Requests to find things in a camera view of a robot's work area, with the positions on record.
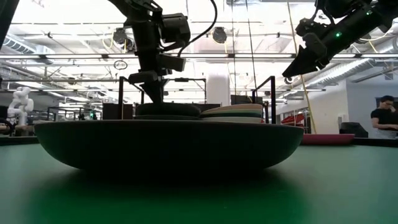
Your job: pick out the black chair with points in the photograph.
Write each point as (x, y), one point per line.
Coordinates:
(353, 130)

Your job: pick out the person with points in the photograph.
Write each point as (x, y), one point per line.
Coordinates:
(384, 118)

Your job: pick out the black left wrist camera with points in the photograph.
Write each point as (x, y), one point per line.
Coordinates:
(175, 28)

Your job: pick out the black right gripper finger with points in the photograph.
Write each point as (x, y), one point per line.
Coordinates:
(293, 65)
(304, 63)

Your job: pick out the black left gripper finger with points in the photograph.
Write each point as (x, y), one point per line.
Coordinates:
(152, 90)
(172, 63)

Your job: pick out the red plate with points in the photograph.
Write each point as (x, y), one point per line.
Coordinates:
(328, 139)

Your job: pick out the large dark bowl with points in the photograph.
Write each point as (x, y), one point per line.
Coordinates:
(168, 146)

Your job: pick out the tan plate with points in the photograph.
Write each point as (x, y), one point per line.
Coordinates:
(236, 108)

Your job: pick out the light green plate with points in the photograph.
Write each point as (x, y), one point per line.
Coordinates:
(233, 114)

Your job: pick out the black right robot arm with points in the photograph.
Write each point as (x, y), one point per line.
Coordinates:
(357, 21)

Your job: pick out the black aluminium frame post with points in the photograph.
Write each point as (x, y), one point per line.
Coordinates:
(6, 18)

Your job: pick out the dark grey plate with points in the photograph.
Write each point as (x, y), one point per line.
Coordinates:
(164, 117)

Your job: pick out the red storage bin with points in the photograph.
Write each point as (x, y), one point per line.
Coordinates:
(293, 119)

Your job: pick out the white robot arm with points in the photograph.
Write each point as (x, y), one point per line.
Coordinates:
(20, 104)

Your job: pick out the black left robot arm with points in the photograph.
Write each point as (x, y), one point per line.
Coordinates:
(136, 9)

